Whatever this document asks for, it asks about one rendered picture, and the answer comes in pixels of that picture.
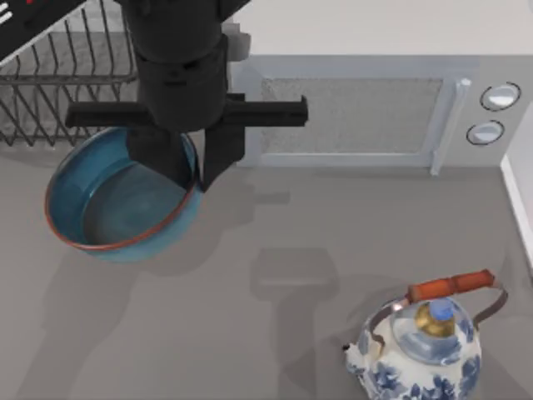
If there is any microwave knob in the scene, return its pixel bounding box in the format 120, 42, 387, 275
466, 119, 506, 147
480, 82, 522, 112

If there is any dark wire dish rack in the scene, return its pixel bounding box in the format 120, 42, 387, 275
0, 0, 140, 148

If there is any blue and white kettle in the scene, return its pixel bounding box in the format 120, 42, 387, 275
342, 268, 510, 400

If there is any blue bowl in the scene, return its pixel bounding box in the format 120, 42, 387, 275
44, 126, 202, 264

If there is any microwave door handle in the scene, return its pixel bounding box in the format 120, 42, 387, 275
429, 77, 473, 177

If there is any microwave door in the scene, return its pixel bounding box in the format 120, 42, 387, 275
236, 74, 449, 168

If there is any pale microwave oven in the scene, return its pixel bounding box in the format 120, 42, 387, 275
229, 52, 533, 177

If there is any white sink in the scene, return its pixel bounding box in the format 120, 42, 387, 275
499, 135, 533, 281

